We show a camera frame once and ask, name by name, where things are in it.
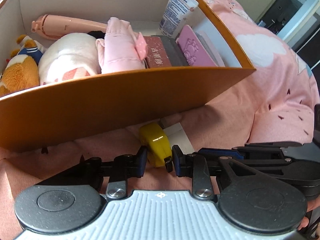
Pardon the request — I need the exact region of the yellow tape measure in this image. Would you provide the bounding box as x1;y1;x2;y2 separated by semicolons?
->
139;122;173;172

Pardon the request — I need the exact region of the red card box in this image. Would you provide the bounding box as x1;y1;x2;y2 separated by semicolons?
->
144;36;171;68

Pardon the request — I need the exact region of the white vaseline cream tube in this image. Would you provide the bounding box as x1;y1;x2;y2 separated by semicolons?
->
159;0;199;38

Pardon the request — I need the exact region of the pink cylindrical bottle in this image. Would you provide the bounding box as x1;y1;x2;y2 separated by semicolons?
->
31;14;107;40

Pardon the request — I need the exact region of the white power adapter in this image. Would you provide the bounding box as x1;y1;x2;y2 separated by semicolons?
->
159;118;194;154

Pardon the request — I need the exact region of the orange cardboard storage box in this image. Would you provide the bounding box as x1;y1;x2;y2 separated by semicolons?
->
1;0;255;152

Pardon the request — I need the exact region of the pink printed bed quilt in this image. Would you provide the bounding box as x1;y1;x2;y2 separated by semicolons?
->
1;0;319;239

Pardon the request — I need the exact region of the purple paw print pad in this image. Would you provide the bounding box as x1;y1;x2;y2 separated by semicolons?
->
176;25;217;67

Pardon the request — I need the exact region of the grey felt pad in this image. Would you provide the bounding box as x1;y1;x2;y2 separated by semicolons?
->
153;35;189;67

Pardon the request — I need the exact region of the pink folded cloth pouch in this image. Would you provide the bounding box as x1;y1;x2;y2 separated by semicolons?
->
95;17;148;74

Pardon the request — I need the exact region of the white panda plush toy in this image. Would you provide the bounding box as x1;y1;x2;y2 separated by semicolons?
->
38;33;101;85

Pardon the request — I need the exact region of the orange duck plush toy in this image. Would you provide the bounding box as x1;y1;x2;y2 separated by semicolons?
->
1;35;47;96

